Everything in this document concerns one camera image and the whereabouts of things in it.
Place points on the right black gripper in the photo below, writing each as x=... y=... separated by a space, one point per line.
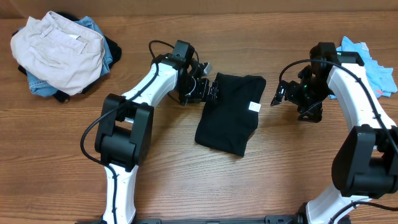
x=283 y=92

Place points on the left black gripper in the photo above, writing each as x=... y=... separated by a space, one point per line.
x=200 y=96

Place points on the black t-shirt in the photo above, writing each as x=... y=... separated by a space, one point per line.
x=228 y=122

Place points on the light blue printed t-shirt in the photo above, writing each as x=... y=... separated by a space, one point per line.
x=380 y=78

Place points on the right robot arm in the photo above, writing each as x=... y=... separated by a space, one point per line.
x=365 y=167

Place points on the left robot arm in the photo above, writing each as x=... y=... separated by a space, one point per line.
x=125 y=126

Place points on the black folded garment under pile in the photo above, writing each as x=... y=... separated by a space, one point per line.
x=115 y=51

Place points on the beige folded trousers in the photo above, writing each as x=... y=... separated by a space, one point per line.
x=66 y=55

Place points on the blue folded jeans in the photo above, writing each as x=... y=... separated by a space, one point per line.
x=38 y=87

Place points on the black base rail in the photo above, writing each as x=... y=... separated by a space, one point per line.
x=211 y=221

